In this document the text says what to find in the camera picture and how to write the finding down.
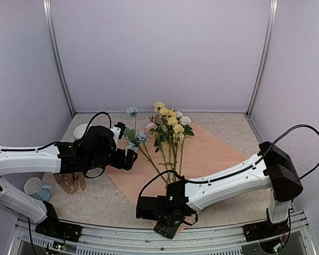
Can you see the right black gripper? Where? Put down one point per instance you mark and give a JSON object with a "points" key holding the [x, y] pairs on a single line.
{"points": [[168, 231]]}

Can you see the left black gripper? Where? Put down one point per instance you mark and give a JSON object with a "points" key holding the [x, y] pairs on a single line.
{"points": [[127, 164]]}

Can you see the blue fake flower stem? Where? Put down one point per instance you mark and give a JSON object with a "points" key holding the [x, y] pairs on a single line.
{"points": [[137, 140]]}

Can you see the pink wrapping paper sheet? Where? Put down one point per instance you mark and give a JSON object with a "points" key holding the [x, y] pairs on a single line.
{"points": [[203, 154]]}

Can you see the pink fake rose stem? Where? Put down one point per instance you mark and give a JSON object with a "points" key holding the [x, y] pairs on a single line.
{"points": [[157, 127]]}

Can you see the yellow fake flower stem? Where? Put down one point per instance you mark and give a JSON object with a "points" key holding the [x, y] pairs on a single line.
{"points": [[175, 129]]}

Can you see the white fake rose stem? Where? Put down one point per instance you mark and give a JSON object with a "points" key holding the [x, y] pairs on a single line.
{"points": [[185, 122]]}

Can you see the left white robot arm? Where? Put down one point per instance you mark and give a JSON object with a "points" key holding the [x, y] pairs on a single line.
{"points": [[17, 160]]}

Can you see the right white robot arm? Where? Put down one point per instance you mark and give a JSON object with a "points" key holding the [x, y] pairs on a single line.
{"points": [[271, 168]]}

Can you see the white bowl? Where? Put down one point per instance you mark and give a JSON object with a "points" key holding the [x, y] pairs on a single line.
{"points": [[79, 131]]}

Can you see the brown ribbon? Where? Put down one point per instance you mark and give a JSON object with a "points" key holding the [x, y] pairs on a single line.
{"points": [[71, 183]]}

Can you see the light blue mug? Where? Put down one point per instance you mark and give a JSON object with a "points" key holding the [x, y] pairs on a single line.
{"points": [[44, 193]]}

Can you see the white paper cup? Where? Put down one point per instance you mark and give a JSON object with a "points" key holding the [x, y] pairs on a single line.
{"points": [[32, 187]]}

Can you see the front aluminium rail frame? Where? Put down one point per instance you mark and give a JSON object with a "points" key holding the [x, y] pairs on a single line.
{"points": [[228, 239]]}

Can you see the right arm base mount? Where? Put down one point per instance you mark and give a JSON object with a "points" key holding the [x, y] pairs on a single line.
{"points": [[265, 229]]}

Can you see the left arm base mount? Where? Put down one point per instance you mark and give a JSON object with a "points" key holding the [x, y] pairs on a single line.
{"points": [[53, 227]]}

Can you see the left aluminium corner post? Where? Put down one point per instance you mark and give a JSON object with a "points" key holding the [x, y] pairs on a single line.
{"points": [[47, 6]]}

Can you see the aluminium corner post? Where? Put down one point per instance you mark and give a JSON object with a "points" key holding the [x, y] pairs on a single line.
{"points": [[47, 6], [264, 56]]}

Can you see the right aluminium corner post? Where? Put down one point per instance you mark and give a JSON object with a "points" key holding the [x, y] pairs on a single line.
{"points": [[264, 56]]}

